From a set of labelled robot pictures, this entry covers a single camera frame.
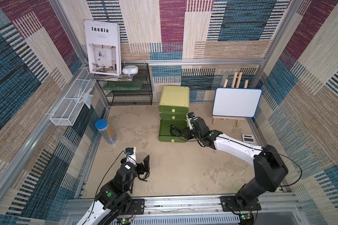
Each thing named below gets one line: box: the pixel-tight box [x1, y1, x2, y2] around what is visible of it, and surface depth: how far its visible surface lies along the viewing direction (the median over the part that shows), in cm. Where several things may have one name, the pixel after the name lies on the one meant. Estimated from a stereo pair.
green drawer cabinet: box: [158, 85, 190, 132], surface depth 98 cm
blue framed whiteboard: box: [212, 87, 263, 119], surface depth 98 cm
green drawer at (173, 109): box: [158, 105, 190, 114], surface depth 93 cm
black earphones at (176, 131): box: [169, 124, 187, 142], surface depth 103 cm
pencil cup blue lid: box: [94, 119, 117, 145], surface depth 87 cm
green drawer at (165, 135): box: [158, 119, 187, 143], surface depth 101 cm
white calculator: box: [241, 134, 256, 146], surface depth 100 cm
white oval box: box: [122, 64, 139, 75], surface depth 89 cm
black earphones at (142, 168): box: [136, 164, 150, 183], surface depth 70 cm
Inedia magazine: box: [84, 19, 122, 76], surface depth 79 cm
